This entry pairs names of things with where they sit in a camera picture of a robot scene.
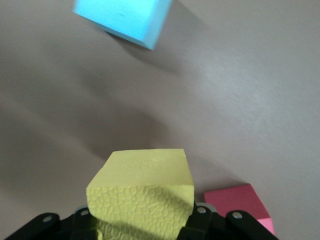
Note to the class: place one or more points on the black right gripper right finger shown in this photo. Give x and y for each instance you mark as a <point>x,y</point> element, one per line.
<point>197,225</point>

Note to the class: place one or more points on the yellow foam block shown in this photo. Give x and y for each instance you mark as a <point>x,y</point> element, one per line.
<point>142,190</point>

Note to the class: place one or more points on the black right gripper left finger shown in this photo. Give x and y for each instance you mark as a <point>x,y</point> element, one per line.
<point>85,225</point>

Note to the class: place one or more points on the cyan foam block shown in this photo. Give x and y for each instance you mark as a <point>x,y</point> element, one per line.
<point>125,17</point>

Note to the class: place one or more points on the red foam block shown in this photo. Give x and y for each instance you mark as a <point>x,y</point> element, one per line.
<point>235,200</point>

